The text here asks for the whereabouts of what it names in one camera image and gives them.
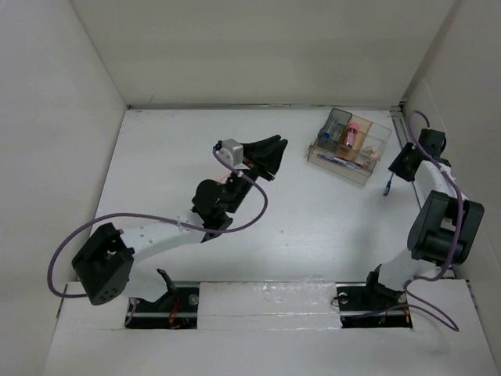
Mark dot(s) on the orange pink pen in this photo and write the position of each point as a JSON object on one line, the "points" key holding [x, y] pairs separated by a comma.
{"points": [[224, 177]]}

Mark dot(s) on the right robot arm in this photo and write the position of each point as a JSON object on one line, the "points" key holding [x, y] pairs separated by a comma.
{"points": [[472, 216]]}

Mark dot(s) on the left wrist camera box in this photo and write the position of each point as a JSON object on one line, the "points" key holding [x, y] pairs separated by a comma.
{"points": [[231, 152]]}

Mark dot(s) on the red gel pen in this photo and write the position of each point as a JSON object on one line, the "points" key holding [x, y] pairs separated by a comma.
{"points": [[352, 163]]}

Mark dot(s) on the clear plastic desk organizer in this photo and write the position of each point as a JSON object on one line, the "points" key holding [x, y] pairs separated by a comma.
{"points": [[371, 133]]}

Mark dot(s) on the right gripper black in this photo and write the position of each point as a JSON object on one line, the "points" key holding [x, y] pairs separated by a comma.
{"points": [[397, 165]]}

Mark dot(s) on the blue ballpoint pen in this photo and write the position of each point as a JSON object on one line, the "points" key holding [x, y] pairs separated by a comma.
{"points": [[387, 188]]}

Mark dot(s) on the thin blue refill pen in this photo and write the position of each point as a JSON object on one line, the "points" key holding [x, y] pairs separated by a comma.
{"points": [[335, 160]]}

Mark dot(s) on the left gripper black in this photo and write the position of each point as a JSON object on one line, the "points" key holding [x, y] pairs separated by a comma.
{"points": [[263, 157]]}

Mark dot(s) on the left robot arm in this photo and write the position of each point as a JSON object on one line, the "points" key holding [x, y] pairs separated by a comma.
{"points": [[107, 265]]}

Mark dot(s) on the white correction fluid bottle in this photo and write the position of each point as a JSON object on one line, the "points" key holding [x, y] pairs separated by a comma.
{"points": [[327, 130]]}

